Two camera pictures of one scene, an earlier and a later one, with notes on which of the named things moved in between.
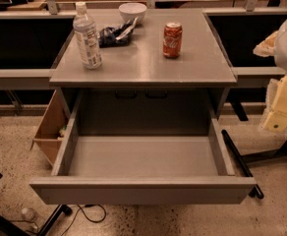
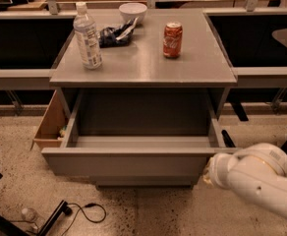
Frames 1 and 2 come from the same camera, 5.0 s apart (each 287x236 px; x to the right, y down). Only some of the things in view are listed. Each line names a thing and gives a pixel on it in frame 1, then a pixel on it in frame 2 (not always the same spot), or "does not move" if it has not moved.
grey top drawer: (141, 169) to (138, 133)
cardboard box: (50, 134) does not move
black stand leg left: (54, 216) does not move
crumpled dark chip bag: (110, 37) does not move
